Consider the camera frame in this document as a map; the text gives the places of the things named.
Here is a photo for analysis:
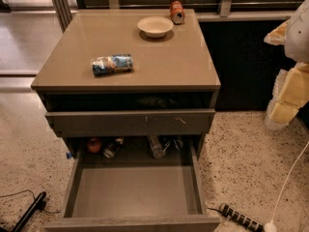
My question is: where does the grey top drawer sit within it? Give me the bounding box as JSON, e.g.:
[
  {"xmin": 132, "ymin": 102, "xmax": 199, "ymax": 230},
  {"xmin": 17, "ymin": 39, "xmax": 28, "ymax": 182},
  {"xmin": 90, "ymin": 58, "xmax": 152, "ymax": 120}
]
[{"xmin": 45, "ymin": 109, "xmax": 215, "ymax": 137}]

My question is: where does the black bar on floor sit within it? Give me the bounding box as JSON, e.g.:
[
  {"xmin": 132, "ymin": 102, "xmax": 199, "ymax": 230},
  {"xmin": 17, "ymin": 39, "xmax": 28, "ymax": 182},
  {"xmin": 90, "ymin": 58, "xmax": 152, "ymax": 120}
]
[{"xmin": 11, "ymin": 191, "xmax": 46, "ymax": 232}]

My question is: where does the red apple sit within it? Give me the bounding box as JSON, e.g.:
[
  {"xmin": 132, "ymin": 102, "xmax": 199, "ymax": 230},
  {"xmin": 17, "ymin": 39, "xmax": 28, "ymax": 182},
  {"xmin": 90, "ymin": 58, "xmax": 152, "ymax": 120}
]
[{"xmin": 87, "ymin": 137, "xmax": 101, "ymax": 154}]

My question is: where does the orange soda can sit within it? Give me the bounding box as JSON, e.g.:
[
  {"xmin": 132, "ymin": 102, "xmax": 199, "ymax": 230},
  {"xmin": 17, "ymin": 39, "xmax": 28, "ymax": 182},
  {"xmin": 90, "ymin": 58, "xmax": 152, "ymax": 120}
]
[{"xmin": 170, "ymin": 1, "xmax": 185, "ymax": 24}]

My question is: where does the open grey middle drawer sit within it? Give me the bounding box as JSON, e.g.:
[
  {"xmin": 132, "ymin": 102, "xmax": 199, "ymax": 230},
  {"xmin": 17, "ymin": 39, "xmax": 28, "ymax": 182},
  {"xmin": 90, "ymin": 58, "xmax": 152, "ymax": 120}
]
[{"xmin": 45, "ymin": 137, "xmax": 220, "ymax": 232}]

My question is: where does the dark can in cabinet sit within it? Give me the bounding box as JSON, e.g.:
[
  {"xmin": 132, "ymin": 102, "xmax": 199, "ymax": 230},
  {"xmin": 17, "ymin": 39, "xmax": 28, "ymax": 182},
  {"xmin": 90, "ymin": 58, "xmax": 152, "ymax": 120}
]
[{"xmin": 103, "ymin": 137, "xmax": 124, "ymax": 159}]

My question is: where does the white power cable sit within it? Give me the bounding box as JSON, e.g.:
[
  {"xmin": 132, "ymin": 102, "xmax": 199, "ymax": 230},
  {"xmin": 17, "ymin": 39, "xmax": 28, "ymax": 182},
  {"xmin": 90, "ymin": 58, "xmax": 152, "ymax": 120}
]
[{"xmin": 264, "ymin": 140, "xmax": 309, "ymax": 232}]

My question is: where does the clear plastic bottle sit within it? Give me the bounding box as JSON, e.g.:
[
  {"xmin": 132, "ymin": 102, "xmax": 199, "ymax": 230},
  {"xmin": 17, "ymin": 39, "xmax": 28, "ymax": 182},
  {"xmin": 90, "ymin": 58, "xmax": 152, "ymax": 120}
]
[{"xmin": 148, "ymin": 135, "xmax": 165, "ymax": 159}]

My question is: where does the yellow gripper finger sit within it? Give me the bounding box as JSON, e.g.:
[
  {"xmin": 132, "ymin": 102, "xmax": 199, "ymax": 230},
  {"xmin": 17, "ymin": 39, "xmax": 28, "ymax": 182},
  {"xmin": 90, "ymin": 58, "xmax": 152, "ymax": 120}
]
[
  {"xmin": 264, "ymin": 20, "xmax": 288, "ymax": 45},
  {"xmin": 265, "ymin": 63, "xmax": 309, "ymax": 131}
]

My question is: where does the white paper bowl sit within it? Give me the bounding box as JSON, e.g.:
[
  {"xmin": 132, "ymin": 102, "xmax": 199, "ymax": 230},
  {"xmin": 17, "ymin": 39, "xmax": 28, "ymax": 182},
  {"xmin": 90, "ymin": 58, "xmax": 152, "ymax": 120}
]
[{"xmin": 137, "ymin": 16, "xmax": 174, "ymax": 39}]

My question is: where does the thin black cable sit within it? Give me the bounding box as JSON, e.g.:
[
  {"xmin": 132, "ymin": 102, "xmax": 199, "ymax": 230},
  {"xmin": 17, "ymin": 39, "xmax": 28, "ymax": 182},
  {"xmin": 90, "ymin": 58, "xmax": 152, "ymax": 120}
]
[{"xmin": 0, "ymin": 189, "xmax": 62, "ymax": 216}]

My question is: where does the black power strip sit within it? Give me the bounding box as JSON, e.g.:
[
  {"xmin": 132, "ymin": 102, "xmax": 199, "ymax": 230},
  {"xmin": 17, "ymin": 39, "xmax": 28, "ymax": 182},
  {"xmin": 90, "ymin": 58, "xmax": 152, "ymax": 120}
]
[{"xmin": 219, "ymin": 203, "xmax": 264, "ymax": 232}]

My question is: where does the grey drawer cabinet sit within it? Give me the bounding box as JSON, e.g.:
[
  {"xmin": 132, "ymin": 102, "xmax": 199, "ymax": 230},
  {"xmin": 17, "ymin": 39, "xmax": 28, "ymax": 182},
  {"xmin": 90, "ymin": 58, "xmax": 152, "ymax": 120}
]
[{"xmin": 32, "ymin": 10, "xmax": 220, "ymax": 154}]

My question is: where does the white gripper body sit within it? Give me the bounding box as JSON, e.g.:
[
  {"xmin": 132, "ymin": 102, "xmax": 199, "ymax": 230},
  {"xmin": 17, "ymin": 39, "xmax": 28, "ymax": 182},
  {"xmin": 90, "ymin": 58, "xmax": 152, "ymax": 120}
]
[{"xmin": 284, "ymin": 0, "xmax": 309, "ymax": 63}]

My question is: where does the blue tape piece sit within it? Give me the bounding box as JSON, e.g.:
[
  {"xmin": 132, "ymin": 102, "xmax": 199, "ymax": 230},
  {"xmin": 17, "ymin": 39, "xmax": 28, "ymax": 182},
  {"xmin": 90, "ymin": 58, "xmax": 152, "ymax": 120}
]
[{"xmin": 66, "ymin": 152, "xmax": 72, "ymax": 160}]

